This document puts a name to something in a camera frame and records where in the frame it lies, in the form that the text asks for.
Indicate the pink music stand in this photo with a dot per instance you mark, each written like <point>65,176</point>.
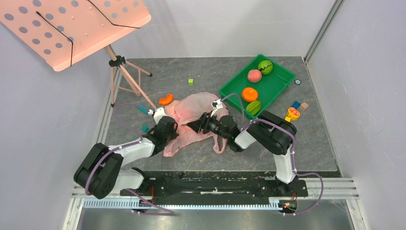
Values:
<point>64,32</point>

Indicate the small teal cube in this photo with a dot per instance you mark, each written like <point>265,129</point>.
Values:
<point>145,129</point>

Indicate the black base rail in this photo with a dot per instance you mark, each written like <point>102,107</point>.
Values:
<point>217,187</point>

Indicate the green fake starfruit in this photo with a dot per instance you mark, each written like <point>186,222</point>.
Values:
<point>253,107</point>

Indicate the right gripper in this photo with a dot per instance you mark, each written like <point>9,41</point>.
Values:
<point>203,123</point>

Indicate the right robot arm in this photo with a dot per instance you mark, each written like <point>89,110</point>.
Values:
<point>274,133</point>

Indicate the wooden cube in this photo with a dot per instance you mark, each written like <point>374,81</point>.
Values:
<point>303,106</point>

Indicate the pink plastic bag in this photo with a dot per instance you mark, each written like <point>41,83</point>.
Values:
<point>188,110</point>

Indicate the green fake melon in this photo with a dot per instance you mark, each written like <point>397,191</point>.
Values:
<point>265,67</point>

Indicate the blue toy brick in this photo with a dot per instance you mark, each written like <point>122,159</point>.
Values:
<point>296,105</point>

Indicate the orange arch block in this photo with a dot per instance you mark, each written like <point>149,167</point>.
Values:
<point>167,100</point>

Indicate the pink fake peach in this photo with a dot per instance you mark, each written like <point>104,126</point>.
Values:
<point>254,75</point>

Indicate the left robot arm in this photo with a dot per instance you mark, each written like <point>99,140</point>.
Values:
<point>101,172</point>

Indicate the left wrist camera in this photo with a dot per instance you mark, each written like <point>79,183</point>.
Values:
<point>157,114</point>

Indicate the teal long block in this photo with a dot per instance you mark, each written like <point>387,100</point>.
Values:
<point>142,109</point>

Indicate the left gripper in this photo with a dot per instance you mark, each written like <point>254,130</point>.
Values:
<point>174,134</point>

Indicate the orange fake fruit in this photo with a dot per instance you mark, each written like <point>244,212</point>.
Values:
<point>249,94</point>

